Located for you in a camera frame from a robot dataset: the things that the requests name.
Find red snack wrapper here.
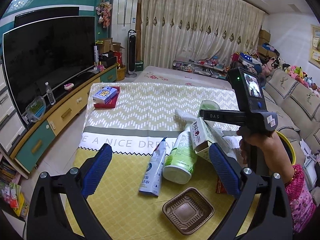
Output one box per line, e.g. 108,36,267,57
215,177,227,194

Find paper cup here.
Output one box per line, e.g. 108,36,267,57
197,100,220,117

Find white barcode carton box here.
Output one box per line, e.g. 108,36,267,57
190,117,217,162

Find green white drink bottle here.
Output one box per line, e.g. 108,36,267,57
162,108,197,185

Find white toothpaste tube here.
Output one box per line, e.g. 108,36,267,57
139,137,167,197

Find brown plastic tray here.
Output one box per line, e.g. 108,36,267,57
162,187,215,235

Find yellow black trash bin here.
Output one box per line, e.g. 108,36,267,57
276,131,296,165

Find person right hand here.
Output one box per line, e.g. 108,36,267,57
237,127,295,184

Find pile of plush toys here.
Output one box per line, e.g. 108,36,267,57
230,42,319,97

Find beige sofa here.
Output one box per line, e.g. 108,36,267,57
263,69,320,165

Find low shelf with toys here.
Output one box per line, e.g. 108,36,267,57
172,60,227,80

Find yellow patterned table cloth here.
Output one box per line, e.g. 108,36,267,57
74,82,238,239

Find tv cabinet with drawers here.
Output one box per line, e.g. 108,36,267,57
10,63,119,178

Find clear water bottle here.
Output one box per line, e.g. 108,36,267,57
45,82,56,105

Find papers and bags on sofa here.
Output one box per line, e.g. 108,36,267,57
300,139,317,191

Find glass bowl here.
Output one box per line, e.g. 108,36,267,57
25,96,46,122

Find floral floor mattress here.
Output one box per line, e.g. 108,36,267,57
135,66,232,90

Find white plastic drawer unit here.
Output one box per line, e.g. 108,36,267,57
0,61,27,155

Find cream curtain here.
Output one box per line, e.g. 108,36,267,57
138,0,265,68

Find large black television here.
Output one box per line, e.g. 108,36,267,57
2,16,95,114

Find black tower fan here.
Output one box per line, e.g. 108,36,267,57
126,29,137,78

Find white standing air conditioner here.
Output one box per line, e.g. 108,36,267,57
111,0,138,57

